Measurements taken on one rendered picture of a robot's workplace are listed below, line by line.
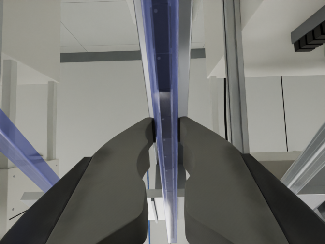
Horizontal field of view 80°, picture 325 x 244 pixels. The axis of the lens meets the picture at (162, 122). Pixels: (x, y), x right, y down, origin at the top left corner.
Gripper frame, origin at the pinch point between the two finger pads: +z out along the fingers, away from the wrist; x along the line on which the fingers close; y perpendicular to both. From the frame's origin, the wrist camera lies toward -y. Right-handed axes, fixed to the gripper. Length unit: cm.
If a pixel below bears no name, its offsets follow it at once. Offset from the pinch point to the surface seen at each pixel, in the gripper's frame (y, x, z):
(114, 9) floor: -7, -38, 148
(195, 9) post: -5.8, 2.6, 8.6
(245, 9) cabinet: -5, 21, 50
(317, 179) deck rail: 17.4, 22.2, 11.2
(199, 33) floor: 14, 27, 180
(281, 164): 41, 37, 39
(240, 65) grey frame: 9, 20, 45
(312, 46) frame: 5, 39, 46
